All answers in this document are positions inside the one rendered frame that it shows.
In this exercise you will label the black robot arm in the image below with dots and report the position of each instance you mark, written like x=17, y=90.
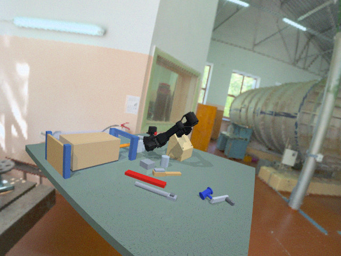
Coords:
x=179, y=128

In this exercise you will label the pale blue cylinder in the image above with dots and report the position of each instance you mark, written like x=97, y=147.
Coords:
x=164, y=161

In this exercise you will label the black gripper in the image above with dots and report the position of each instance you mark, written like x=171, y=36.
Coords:
x=152, y=130

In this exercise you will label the red flat bar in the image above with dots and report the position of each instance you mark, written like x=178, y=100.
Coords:
x=145, y=178

